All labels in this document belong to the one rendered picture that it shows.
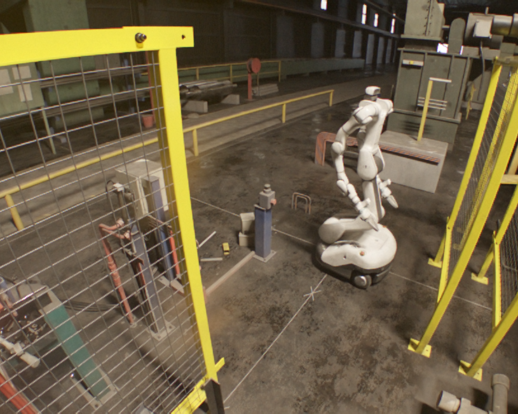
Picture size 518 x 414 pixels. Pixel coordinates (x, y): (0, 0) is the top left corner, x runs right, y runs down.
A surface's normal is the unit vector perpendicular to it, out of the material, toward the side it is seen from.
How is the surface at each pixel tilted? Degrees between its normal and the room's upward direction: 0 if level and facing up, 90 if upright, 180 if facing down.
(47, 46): 90
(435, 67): 90
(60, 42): 90
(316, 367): 0
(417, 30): 90
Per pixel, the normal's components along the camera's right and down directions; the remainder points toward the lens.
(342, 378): 0.00, -0.87
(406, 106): -0.58, 0.40
